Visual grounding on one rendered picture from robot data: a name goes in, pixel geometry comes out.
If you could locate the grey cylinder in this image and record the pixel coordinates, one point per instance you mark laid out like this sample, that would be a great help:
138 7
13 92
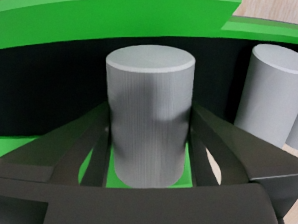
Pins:
269 101
149 93
292 139

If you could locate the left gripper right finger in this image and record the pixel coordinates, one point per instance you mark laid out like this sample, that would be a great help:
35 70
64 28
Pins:
242 158

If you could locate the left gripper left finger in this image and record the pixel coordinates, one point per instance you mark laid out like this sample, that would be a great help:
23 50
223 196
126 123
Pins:
58 155

